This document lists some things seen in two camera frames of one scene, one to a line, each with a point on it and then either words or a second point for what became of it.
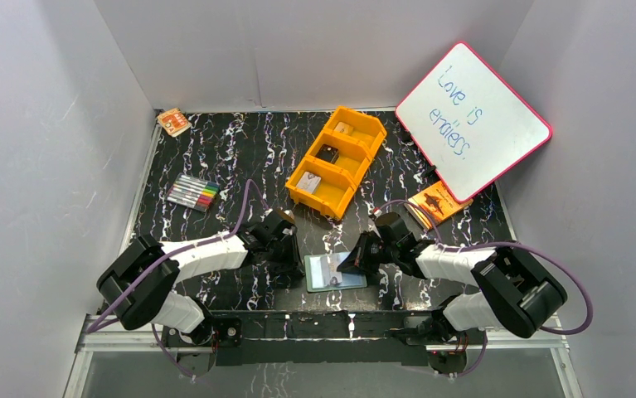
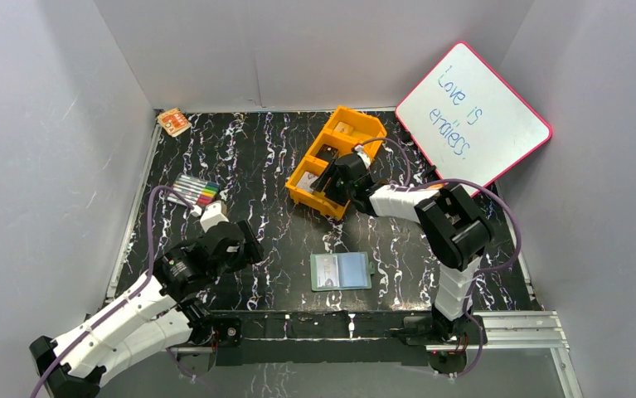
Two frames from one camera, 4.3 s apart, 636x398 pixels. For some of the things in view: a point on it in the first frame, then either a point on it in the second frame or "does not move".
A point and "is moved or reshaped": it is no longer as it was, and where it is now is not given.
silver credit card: (332, 277) is moved or reshaped
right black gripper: (357, 260) to (319, 184)
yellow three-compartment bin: (327, 178) does not move
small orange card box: (174, 121) does not move
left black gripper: (285, 251) to (248, 241)
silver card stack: (308, 182) does not move
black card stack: (327, 153) does not move
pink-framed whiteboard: (469, 123) does not move
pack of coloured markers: (193, 191) does not move
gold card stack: (345, 128) does not move
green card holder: (313, 266) is moved or reshaped
